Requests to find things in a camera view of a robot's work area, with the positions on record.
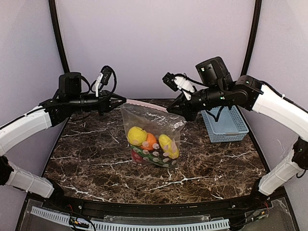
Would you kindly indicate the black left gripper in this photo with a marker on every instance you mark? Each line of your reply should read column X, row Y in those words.
column 103, row 102

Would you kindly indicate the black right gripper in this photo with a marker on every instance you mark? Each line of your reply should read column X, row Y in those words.
column 186, row 106

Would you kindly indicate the clear zip top bag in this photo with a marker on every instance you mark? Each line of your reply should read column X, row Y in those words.
column 153, row 119

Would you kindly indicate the orange fruit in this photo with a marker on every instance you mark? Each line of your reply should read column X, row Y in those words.
column 150, row 141

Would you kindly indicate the green cucumber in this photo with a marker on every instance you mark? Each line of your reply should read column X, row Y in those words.
column 155, row 157

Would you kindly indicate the red apple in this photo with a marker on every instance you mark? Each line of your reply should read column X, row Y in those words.
column 136, row 157

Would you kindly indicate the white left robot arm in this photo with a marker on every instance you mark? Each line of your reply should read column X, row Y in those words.
column 48, row 114

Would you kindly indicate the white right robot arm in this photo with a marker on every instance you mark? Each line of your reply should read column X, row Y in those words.
column 281, row 115

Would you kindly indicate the light blue perforated basket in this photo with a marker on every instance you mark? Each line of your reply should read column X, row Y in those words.
column 230, row 126

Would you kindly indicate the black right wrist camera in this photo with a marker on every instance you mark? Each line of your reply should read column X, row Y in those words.
column 179, row 82

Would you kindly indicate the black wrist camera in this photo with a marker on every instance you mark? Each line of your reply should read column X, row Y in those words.
column 179, row 82
column 103, row 79

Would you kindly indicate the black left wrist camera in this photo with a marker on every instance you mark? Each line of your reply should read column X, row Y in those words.
column 103, row 79

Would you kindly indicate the black frame post left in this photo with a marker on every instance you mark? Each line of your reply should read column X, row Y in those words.
column 58, row 35

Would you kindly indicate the black frame post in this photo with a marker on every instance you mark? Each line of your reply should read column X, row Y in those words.
column 58, row 35
column 252, row 37

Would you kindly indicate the light blue cable duct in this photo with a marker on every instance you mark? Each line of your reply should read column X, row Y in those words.
column 118, row 223

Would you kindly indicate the black frame post right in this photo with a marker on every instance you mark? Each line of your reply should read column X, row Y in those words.
column 252, row 37

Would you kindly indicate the black front rail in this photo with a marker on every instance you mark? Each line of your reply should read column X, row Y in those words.
column 234, row 208

